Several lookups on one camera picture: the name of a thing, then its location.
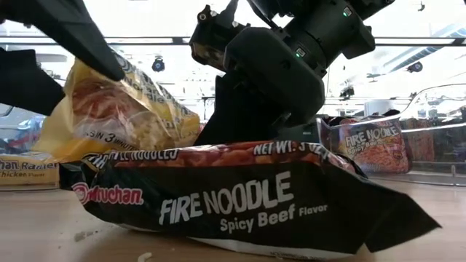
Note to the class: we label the yellow Maruchan ramen packet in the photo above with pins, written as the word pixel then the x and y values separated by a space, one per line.
pixel 25 171
pixel 109 116

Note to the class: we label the horizontal overhead beam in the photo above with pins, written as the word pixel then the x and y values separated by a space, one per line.
pixel 153 40

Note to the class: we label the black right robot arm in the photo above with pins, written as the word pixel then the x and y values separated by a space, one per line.
pixel 327 29

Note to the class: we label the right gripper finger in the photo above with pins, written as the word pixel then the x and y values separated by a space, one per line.
pixel 240 116

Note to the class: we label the black round ceiling fixture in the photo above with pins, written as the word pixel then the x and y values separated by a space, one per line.
pixel 346 91
pixel 158 64
pixel 415 66

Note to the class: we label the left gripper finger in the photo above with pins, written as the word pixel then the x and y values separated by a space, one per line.
pixel 25 80
pixel 73 32

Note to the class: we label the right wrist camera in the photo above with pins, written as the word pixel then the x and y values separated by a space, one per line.
pixel 211 40

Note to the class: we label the black Fire Noodle packet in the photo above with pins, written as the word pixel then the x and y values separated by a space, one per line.
pixel 418 142
pixel 236 203
pixel 367 145

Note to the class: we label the white noodle crumb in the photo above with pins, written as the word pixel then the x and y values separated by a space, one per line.
pixel 143 256

